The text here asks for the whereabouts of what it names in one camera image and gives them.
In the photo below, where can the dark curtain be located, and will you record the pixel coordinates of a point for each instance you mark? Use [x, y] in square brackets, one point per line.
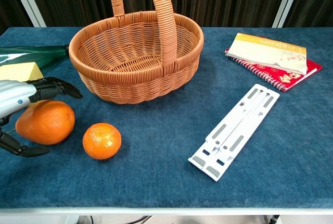
[221, 0]

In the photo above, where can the green glass bottle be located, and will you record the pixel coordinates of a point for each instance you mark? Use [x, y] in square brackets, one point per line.
[31, 54]

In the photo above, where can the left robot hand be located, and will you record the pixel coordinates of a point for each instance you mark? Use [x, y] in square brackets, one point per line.
[15, 93]

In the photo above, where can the red spiral notebook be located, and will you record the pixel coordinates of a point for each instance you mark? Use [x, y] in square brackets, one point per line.
[275, 76]

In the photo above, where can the yellow foam block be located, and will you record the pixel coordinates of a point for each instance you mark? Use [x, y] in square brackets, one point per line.
[18, 71]

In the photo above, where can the white table frame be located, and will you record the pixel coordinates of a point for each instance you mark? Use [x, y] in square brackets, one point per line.
[166, 211]

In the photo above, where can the yellow and white book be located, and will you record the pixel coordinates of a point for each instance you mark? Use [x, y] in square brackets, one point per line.
[270, 52]

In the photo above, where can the blue velvet tablecloth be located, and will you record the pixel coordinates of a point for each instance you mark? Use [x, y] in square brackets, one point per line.
[156, 156]

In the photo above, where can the big orange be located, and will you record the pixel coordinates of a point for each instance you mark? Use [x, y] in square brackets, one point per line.
[46, 123]

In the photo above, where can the white folding laptop stand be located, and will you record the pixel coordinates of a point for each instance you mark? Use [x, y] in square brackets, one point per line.
[234, 130]

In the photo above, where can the small orange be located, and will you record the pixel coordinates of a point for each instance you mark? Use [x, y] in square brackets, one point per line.
[102, 142]

